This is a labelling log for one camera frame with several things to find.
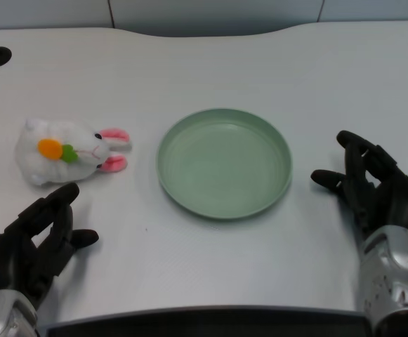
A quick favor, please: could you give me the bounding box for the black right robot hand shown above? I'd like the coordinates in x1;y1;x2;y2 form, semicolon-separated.
310;130;408;242

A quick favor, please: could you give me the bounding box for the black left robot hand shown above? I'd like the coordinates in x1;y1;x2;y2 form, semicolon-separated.
0;182;100;305

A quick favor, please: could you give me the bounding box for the green round plate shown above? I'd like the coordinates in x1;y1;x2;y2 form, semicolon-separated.
155;107;293;222

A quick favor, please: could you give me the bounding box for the dark robot torso edge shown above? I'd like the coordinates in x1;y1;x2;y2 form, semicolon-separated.
38;306;376;337

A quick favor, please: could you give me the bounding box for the white rabbit plush doll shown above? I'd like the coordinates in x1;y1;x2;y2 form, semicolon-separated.
14;117;133;186

